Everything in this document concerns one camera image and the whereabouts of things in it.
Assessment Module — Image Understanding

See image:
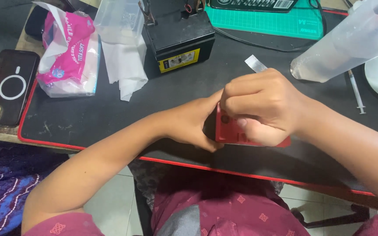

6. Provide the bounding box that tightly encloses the person's left hand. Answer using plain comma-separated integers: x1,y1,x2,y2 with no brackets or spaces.
161,89,225,153

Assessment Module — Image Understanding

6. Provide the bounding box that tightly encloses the person's right hand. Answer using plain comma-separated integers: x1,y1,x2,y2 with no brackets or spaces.
220,68,308,147

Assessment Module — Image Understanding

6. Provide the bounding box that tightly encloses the clear adhesive strip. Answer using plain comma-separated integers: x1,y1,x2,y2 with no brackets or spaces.
244,55,268,73

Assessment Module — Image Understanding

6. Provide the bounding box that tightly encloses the red phone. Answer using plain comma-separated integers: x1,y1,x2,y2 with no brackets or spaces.
215,103,291,148

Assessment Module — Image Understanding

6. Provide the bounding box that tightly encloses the black desk mat red edge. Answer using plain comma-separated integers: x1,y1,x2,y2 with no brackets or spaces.
17,7,378,197

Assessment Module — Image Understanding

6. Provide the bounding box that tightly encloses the green cutting mat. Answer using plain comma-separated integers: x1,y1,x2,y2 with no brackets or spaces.
205,0,324,41

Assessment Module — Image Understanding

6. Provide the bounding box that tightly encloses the white tissue sheet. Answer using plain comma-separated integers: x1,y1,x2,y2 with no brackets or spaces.
101,36,149,102

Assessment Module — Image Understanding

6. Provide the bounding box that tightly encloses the black battery yellow label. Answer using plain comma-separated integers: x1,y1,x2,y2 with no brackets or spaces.
139,0,216,74

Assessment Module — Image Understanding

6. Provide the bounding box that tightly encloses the maroon patterned shirt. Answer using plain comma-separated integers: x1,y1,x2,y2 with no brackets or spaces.
23,165,378,236

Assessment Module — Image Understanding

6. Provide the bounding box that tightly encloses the clear syringe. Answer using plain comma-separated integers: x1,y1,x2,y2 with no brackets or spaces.
347,69,367,115

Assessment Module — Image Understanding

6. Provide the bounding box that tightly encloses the dark green box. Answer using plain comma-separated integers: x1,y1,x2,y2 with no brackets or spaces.
209,0,298,13

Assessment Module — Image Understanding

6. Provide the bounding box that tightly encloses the clear plastic bottle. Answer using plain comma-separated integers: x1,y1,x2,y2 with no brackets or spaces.
290,0,378,83

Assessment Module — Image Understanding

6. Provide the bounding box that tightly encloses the clear plastic bag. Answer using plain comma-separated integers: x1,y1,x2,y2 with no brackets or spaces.
93,0,145,46

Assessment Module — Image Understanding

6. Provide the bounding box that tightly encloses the pink tissue packet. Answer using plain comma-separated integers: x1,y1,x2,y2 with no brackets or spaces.
32,2,102,98

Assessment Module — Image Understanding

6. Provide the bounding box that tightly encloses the blue patterned cloth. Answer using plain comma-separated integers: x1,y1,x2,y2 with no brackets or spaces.
0,137,70,236

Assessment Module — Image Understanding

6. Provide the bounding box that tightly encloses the black phone with ring case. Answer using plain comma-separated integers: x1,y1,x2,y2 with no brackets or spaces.
0,49,41,126

